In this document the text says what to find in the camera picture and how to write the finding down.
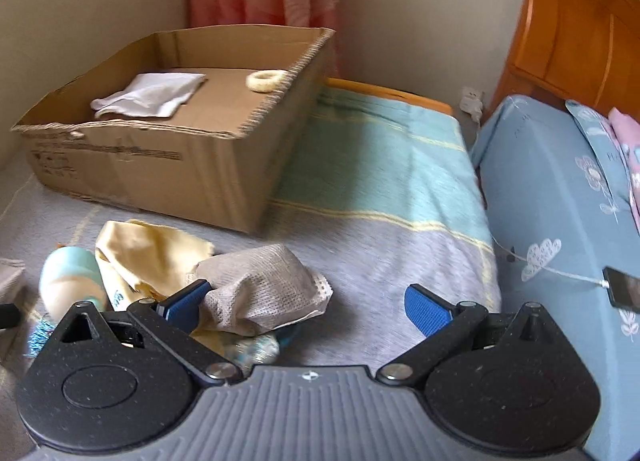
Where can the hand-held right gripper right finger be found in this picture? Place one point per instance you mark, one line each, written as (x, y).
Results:
(425, 307)

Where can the black smartphone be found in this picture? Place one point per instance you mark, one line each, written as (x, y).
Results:
(625, 288)

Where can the pink floral pillow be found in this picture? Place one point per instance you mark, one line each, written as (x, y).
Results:
(627, 136)

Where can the checked grey green blanket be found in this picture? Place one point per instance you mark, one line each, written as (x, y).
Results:
(375, 181)

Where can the teal and cream plush toy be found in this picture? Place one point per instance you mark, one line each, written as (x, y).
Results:
(70, 281)

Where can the blue tassel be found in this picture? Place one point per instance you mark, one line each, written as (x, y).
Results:
(42, 336)

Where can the white wall charger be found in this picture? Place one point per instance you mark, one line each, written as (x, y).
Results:
(471, 101)

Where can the cardboard box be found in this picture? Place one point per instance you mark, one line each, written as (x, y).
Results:
(150, 161)

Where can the pale yellow cloth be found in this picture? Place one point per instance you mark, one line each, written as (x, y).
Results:
(145, 251)

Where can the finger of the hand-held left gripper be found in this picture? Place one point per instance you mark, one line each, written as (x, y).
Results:
(9, 316)

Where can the white folded cloth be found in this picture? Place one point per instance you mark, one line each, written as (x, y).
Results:
(150, 93)

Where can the orange wooden headboard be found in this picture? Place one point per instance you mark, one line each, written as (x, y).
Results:
(565, 31)

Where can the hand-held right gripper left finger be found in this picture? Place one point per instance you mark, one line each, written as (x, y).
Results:
(185, 302)

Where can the grey mesh cloth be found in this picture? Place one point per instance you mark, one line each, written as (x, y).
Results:
(260, 281)

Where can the green patterned sachet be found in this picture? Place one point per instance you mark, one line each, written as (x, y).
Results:
(252, 350)

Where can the blue floral pillow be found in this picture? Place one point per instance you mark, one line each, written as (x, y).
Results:
(595, 141)

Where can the wooden bed frame rail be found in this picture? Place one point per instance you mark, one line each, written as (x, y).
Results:
(390, 92)

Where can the beige cloth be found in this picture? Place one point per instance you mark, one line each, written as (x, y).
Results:
(10, 281)

